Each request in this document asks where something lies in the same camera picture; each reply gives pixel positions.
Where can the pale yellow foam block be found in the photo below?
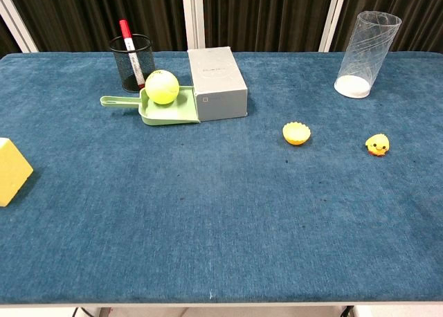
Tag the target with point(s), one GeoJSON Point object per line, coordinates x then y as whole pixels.
{"type": "Point", "coordinates": [12, 178]}

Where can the red capped marker pen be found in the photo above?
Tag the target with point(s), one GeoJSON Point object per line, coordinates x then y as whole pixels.
{"type": "Point", "coordinates": [125, 29]}

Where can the black pleated curtain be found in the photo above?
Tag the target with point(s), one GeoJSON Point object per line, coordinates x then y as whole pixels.
{"type": "Point", "coordinates": [7, 40]}
{"type": "Point", "coordinates": [86, 12]}
{"type": "Point", "coordinates": [415, 9]}
{"type": "Point", "coordinates": [263, 16]}

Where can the light green plastic dustpan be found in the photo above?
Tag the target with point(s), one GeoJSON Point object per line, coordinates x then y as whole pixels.
{"type": "Point", "coordinates": [166, 115]}

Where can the clear plastic cup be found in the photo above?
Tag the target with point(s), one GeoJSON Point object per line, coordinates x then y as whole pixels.
{"type": "Point", "coordinates": [352, 88]}

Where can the small yellow orange toy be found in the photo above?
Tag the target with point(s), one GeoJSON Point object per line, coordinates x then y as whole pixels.
{"type": "Point", "coordinates": [377, 144]}

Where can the blue table cloth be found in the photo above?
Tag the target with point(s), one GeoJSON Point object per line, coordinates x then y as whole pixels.
{"type": "Point", "coordinates": [221, 209]}

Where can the yellow-green tennis ball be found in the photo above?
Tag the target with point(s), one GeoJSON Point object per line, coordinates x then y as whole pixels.
{"type": "Point", "coordinates": [162, 87]}

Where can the black mesh pen holder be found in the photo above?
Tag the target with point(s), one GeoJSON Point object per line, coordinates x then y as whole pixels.
{"type": "Point", "coordinates": [147, 61]}

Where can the grey cardboard box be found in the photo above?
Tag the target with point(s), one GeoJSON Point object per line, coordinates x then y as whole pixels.
{"type": "Point", "coordinates": [218, 88]}

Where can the yellow toy eggshell half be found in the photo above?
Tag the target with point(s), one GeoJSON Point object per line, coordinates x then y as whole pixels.
{"type": "Point", "coordinates": [296, 137]}

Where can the white frame post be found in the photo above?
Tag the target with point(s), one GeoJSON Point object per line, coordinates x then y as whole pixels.
{"type": "Point", "coordinates": [334, 16]}
{"type": "Point", "coordinates": [192, 16]}
{"type": "Point", "coordinates": [17, 23]}

